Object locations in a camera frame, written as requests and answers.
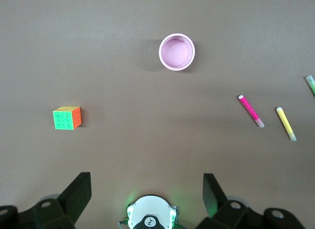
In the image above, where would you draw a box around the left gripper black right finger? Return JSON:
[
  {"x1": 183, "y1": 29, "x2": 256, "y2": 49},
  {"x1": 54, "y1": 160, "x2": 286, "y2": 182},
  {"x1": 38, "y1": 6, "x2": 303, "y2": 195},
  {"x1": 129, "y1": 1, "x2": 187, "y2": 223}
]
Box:
[{"x1": 195, "y1": 173, "x2": 306, "y2": 229}]

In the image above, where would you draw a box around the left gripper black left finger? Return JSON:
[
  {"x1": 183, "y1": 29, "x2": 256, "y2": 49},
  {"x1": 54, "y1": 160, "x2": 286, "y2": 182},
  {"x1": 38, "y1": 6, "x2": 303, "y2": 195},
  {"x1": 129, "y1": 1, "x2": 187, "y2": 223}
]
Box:
[{"x1": 0, "y1": 171, "x2": 92, "y2": 229}]

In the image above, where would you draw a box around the pink marker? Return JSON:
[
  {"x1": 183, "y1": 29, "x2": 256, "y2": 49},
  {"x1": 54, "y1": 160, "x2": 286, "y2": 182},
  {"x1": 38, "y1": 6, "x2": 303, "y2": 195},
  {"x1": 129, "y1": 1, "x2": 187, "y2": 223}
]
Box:
[{"x1": 237, "y1": 95, "x2": 265, "y2": 129}]

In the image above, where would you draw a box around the colourful puzzle cube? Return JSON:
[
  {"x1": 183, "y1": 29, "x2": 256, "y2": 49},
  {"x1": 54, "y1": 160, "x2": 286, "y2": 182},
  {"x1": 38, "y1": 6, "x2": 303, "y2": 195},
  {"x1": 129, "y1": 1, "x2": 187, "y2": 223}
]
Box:
[{"x1": 52, "y1": 105, "x2": 82, "y2": 131}]

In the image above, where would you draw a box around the brown table cover mat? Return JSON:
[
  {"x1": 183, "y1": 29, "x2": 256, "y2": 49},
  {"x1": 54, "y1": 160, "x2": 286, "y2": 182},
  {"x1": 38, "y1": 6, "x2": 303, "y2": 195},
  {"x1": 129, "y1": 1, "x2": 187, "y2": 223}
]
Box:
[{"x1": 0, "y1": 0, "x2": 315, "y2": 229}]

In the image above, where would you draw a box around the yellow marker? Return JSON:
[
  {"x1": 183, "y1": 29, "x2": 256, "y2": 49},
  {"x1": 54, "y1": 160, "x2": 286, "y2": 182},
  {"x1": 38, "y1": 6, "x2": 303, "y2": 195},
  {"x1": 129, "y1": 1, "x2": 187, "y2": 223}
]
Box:
[{"x1": 276, "y1": 106, "x2": 297, "y2": 142}]

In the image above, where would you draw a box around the green marker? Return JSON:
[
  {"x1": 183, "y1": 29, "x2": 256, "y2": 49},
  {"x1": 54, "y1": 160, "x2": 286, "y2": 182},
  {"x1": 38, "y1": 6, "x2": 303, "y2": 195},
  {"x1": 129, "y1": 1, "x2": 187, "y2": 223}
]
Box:
[{"x1": 305, "y1": 75, "x2": 315, "y2": 97}]

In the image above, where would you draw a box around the pink mesh cup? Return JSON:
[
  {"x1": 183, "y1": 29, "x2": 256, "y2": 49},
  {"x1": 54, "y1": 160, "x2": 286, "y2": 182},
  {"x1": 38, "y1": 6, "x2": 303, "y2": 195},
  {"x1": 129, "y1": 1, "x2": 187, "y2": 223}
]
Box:
[{"x1": 158, "y1": 33, "x2": 196, "y2": 71}]

